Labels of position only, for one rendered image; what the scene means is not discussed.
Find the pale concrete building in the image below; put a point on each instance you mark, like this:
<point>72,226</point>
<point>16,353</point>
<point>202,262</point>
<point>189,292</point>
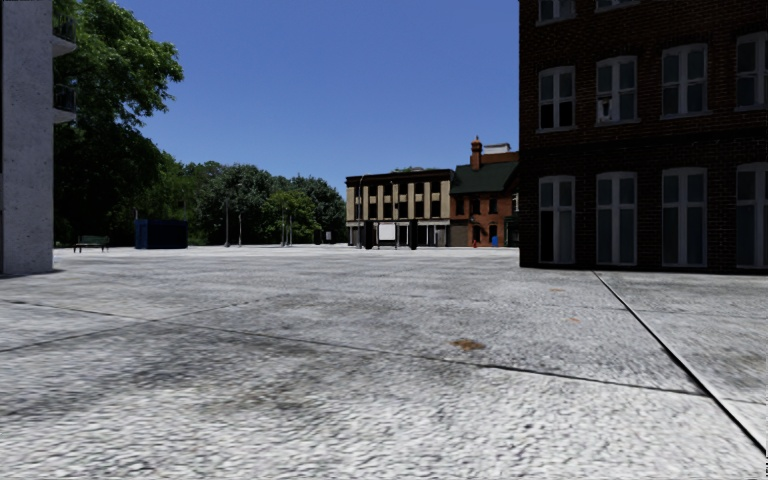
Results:
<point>27,150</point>

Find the grey street lamp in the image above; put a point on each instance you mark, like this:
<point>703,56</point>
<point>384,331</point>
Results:
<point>359,213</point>
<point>227,219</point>

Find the blue booth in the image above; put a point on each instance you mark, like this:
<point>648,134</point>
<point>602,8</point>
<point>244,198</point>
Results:
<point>161,234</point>

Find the dark red brick building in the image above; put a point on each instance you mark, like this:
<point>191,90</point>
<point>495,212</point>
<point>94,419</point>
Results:
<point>648,144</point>

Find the trees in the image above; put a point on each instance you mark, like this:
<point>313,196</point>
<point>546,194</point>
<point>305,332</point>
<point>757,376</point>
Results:
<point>120,168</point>

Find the black bus shelter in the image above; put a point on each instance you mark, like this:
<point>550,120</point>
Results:
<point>390,234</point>

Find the beige and dark building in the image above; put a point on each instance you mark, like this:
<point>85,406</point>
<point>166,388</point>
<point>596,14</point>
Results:
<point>399,198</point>

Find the green bench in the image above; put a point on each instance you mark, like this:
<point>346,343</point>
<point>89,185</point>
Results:
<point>92,242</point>

